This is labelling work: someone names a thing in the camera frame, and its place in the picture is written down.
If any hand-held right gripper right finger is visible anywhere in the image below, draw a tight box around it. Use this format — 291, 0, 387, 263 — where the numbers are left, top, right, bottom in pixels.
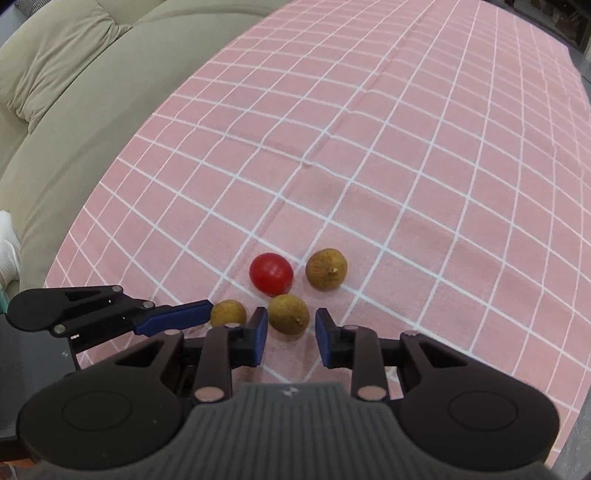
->
315, 308, 462, 401

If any pink checkered tablecloth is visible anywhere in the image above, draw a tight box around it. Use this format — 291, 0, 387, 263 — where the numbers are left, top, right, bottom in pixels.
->
44, 0, 591, 467

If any white cloth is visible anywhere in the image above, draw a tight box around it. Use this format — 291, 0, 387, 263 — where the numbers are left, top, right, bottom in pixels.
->
0, 210, 22, 286

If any red cherry tomato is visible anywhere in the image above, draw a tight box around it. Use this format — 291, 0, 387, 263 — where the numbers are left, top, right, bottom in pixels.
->
249, 252, 294, 296

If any beige sofa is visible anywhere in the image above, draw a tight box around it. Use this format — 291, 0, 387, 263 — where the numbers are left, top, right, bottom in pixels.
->
0, 0, 287, 296

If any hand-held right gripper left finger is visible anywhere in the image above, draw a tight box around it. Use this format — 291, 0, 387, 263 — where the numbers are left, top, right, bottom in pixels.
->
115, 307, 269, 402

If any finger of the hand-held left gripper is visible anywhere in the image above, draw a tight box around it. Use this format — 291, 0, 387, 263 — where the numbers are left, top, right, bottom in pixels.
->
46, 285, 213, 355

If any brown longan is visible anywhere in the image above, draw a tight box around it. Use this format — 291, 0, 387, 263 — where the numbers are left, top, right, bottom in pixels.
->
268, 294, 310, 333
305, 248, 348, 291
211, 299, 247, 328

